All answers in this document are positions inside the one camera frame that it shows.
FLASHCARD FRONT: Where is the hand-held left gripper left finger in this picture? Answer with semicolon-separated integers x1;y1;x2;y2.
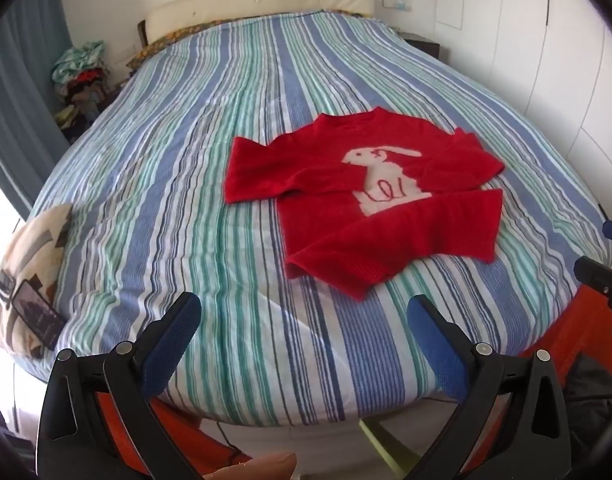
34;291;207;480

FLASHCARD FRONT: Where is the orange bed base cover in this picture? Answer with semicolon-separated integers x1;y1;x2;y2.
96;287;612;480

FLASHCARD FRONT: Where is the cream padded headboard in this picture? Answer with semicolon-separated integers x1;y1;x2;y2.
146;0;374;51

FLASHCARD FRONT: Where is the pile of mixed clothes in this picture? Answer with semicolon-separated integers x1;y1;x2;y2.
50;40;119;141

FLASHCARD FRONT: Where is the striped blue green bedsheet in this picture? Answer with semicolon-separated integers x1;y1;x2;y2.
8;10;612;428

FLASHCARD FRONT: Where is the beige patterned cushion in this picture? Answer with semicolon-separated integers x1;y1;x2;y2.
0;203;74;358

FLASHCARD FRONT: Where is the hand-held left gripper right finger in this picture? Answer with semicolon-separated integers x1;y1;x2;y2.
406;294;582;480

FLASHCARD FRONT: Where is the red sweater with rabbit print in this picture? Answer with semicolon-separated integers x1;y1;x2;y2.
223;107;504;301

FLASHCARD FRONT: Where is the blue curtain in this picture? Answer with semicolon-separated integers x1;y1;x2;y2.
0;0;71;221

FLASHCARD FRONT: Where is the white wardrobe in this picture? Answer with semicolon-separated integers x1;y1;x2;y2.
436;0;612;241

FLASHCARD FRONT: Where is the dark wooden nightstand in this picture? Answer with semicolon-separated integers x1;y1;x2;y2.
398;32;441;61

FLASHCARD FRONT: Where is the dark smartphone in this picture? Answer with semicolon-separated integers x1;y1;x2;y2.
10;280;66;351

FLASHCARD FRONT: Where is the person's left hand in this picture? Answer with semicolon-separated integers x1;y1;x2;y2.
203;452;297;480

